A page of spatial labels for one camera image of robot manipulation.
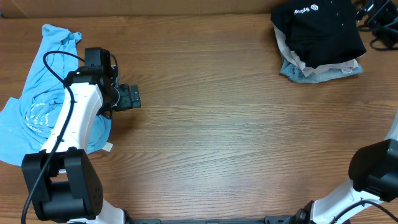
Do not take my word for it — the black polo shirt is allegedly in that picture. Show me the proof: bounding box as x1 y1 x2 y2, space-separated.
271 0 366 67

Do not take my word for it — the light blue t-shirt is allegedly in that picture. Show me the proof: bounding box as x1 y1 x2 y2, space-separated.
1 24 111 166

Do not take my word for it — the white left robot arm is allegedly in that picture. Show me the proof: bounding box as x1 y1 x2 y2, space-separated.
21 47 141 223

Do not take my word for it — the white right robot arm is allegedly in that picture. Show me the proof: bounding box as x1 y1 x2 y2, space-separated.
286 1 397 224

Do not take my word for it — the beige folded garment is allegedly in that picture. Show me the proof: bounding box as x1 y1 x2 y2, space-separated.
274 26 359 77

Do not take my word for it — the grey-blue folded garment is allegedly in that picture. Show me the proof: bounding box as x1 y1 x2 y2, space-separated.
280 55 363 83

